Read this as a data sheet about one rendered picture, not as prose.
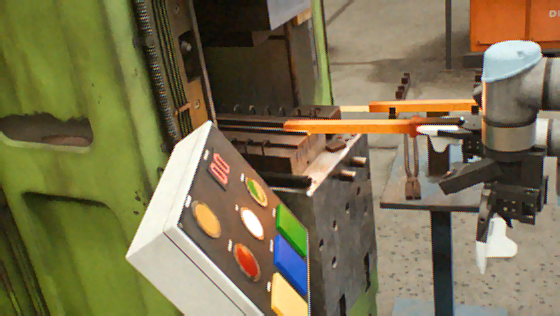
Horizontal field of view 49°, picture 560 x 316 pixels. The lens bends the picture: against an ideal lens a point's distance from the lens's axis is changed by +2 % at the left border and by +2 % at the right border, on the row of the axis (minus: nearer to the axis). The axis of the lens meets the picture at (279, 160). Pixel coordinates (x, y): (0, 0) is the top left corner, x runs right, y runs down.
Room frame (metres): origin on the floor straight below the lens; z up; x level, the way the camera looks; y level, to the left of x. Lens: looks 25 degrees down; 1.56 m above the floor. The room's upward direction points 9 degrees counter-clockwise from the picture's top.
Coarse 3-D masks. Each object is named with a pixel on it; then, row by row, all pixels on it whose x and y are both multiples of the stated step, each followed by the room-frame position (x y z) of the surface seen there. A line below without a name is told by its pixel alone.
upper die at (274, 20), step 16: (208, 0) 1.30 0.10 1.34; (224, 0) 1.28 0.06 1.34; (240, 0) 1.26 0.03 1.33; (256, 0) 1.25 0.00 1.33; (272, 0) 1.25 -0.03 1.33; (288, 0) 1.31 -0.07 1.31; (304, 0) 1.38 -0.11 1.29; (208, 16) 1.31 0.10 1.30; (224, 16) 1.29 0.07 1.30; (240, 16) 1.27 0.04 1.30; (256, 16) 1.25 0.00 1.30; (272, 16) 1.25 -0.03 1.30; (288, 16) 1.31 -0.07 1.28
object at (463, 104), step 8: (376, 104) 1.55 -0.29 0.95; (384, 104) 1.54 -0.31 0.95; (392, 104) 1.53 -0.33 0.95; (400, 104) 1.52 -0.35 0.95; (408, 104) 1.51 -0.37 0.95; (416, 104) 1.50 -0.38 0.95; (424, 104) 1.49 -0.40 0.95; (432, 104) 1.49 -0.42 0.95; (440, 104) 1.48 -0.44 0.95; (448, 104) 1.47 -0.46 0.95; (456, 104) 1.46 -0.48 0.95; (464, 104) 1.46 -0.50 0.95
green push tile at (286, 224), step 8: (280, 208) 0.90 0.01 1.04; (280, 216) 0.88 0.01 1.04; (288, 216) 0.90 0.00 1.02; (280, 224) 0.85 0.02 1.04; (288, 224) 0.88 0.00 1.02; (296, 224) 0.90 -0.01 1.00; (280, 232) 0.85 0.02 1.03; (288, 232) 0.85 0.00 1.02; (296, 232) 0.88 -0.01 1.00; (304, 232) 0.91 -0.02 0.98; (288, 240) 0.84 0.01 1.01; (296, 240) 0.85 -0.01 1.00; (304, 240) 0.88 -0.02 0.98; (296, 248) 0.84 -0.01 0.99; (304, 248) 0.86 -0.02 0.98; (304, 256) 0.84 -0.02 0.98
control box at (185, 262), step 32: (192, 160) 0.81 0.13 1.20; (224, 160) 0.87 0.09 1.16; (160, 192) 0.77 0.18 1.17; (192, 192) 0.72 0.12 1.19; (224, 192) 0.79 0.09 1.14; (160, 224) 0.65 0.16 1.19; (192, 224) 0.66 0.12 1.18; (224, 224) 0.72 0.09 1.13; (128, 256) 0.63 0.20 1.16; (160, 256) 0.63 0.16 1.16; (192, 256) 0.62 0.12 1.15; (224, 256) 0.66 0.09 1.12; (256, 256) 0.72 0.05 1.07; (160, 288) 0.63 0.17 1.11; (192, 288) 0.62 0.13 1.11; (224, 288) 0.62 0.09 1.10; (256, 288) 0.66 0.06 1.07
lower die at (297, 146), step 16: (224, 128) 1.43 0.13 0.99; (240, 128) 1.41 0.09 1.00; (256, 128) 1.39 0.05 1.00; (272, 128) 1.37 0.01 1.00; (240, 144) 1.35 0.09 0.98; (256, 144) 1.33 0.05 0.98; (272, 144) 1.31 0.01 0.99; (288, 144) 1.29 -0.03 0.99; (304, 144) 1.30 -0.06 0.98; (320, 144) 1.38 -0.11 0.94; (256, 160) 1.28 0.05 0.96; (272, 160) 1.26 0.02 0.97; (288, 160) 1.24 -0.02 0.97; (304, 160) 1.29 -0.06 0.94
